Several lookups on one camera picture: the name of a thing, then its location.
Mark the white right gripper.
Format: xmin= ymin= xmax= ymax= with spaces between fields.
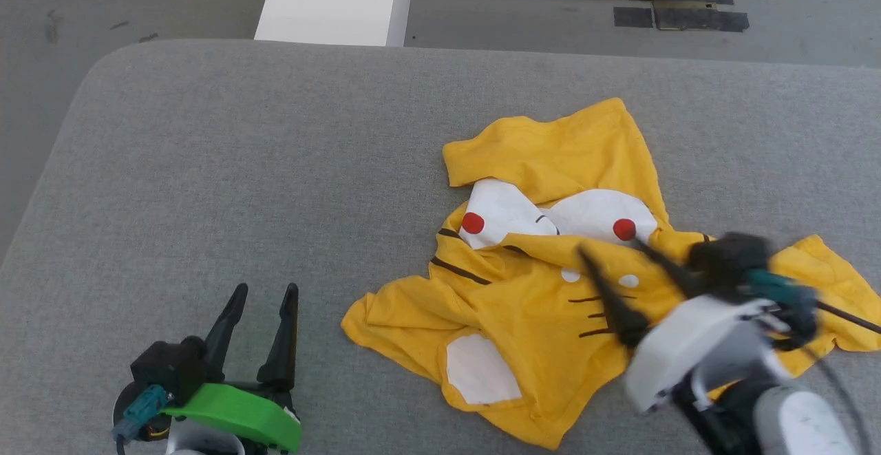
xmin=577 ymin=235 xmax=794 ymax=416

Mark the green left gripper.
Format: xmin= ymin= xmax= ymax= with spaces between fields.
xmin=164 ymin=283 xmax=302 ymax=455

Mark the yellow printed t-shirt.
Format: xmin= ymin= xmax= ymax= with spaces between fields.
xmin=341 ymin=97 xmax=881 ymax=450

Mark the grey fabric sofa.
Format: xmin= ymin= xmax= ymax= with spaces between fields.
xmin=0 ymin=38 xmax=881 ymax=455

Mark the small black floor tape patch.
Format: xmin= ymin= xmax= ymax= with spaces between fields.
xmin=613 ymin=6 xmax=654 ymax=29

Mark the large black floor tape patch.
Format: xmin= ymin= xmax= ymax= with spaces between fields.
xmin=653 ymin=0 xmax=751 ymax=33

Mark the white rectangular box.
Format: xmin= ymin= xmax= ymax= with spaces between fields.
xmin=254 ymin=0 xmax=412 ymax=48

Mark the teal left camera cable plug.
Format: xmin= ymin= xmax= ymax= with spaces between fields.
xmin=112 ymin=384 xmax=174 ymax=443

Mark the teal camera cable plug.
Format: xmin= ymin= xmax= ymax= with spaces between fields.
xmin=745 ymin=269 xmax=881 ymax=336
xmin=112 ymin=384 xmax=174 ymax=443

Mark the teal right camera cable plug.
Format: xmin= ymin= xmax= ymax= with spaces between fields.
xmin=745 ymin=269 xmax=881 ymax=336

